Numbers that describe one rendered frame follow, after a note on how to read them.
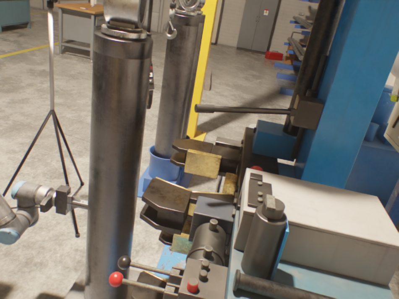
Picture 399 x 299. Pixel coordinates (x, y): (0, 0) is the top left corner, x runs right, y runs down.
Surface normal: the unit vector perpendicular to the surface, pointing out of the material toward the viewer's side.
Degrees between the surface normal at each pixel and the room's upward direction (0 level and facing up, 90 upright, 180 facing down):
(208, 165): 90
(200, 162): 90
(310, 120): 90
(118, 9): 104
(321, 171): 90
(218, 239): 26
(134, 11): 99
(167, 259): 0
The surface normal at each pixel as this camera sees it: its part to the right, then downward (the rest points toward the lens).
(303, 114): -0.15, 0.39
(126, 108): 0.39, 0.44
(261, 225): -0.67, 0.21
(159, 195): 0.16, -0.90
